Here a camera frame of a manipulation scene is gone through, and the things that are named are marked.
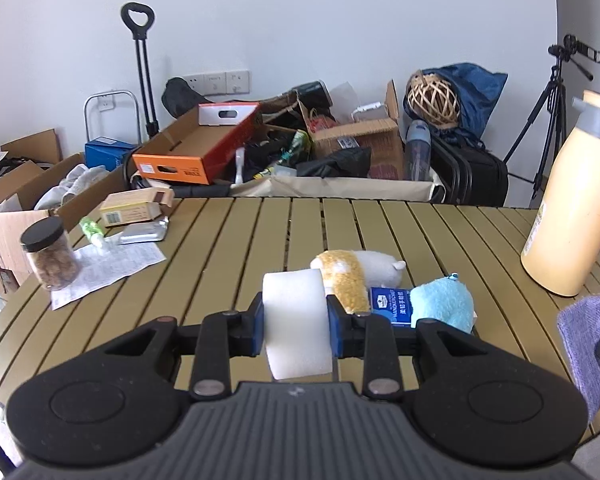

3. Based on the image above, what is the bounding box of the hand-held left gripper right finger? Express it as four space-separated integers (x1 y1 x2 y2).
326 295 498 402

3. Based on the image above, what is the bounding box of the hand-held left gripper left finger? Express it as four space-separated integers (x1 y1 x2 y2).
97 292 267 402

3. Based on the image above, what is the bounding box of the purple cloth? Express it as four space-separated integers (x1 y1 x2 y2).
557 296 600 412

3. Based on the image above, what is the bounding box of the white foam roll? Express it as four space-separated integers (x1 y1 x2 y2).
262 268 334 382

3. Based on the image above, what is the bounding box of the orange white plush toy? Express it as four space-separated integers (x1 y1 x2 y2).
310 250 407 315

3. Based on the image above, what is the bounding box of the blue tissue pack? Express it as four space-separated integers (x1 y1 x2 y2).
369 287 417 329

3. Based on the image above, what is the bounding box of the tan slatted folding table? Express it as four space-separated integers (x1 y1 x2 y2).
0 195 600 456

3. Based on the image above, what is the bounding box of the light blue plush toy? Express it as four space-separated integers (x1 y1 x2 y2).
410 277 477 336

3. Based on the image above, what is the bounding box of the silver foil packet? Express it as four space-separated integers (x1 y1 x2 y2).
113 217 170 246

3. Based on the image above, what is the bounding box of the cream flask with grey lid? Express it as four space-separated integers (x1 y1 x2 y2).
520 89 600 297

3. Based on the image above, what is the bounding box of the white printed paper sheet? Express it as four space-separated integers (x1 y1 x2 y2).
50 241 167 312

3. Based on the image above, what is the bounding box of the black crumpled cloth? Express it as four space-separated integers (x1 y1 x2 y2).
295 147 372 179

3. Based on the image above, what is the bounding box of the small tan carton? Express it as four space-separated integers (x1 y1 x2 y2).
99 187 176 229

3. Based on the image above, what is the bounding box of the long orange cardboard box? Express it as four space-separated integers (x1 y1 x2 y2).
131 101 264 186

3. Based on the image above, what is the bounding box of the brown cardboard box with label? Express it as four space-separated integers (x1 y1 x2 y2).
299 80 407 181

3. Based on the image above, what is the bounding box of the small green tube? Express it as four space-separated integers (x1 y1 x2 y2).
78 216 107 249

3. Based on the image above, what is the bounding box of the grey bottle with blue lid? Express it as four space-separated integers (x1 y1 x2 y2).
404 119 434 182

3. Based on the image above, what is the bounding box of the black suitcase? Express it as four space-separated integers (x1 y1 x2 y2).
429 134 510 206

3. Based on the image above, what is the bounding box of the clear jar with black lid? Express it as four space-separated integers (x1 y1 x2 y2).
20 217 81 292

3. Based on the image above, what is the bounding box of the white power adapter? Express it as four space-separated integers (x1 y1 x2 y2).
350 102 387 122

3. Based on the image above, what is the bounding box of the blue carton box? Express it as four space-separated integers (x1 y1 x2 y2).
84 136 139 172

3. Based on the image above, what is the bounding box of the black cylinder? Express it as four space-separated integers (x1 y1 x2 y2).
292 81 334 109

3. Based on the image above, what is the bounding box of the grey white cloth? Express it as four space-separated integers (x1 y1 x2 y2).
33 163 112 212

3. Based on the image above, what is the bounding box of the black bag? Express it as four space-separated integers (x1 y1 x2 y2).
160 77 207 119

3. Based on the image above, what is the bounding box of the woven rattan ball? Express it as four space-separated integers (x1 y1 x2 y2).
406 73 461 129

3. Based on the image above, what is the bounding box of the open cardboard box with clothes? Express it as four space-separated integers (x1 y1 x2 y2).
0 152 128 241

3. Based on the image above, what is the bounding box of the dark blue bag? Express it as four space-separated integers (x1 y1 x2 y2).
403 62 509 150

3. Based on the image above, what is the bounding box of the black camera tripod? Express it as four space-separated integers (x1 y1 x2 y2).
502 62 570 207

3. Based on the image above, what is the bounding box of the white metal tube frame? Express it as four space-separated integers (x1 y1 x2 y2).
83 89 142 155

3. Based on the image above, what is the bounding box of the black trolley handle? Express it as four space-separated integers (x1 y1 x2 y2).
120 2 161 139

